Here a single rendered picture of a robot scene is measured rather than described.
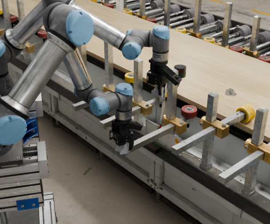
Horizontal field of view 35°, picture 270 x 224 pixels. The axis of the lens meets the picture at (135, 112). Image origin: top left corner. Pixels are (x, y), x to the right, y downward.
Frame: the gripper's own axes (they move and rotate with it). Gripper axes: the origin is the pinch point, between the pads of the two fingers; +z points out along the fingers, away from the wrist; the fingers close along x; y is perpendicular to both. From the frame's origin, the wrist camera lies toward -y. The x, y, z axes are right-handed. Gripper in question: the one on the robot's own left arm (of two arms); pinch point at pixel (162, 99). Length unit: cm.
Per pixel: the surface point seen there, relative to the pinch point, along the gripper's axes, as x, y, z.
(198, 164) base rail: -0.4, -20.6, 30.9
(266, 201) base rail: 11, -57, 31
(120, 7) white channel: -151, 113, 10
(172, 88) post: -6.2, -2.2, -3.9
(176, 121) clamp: -6.5, -5.0, 13.9
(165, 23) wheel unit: -147, 67, 16
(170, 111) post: -6.1, -1.5, 9.1
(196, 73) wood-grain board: -59, 5, 11
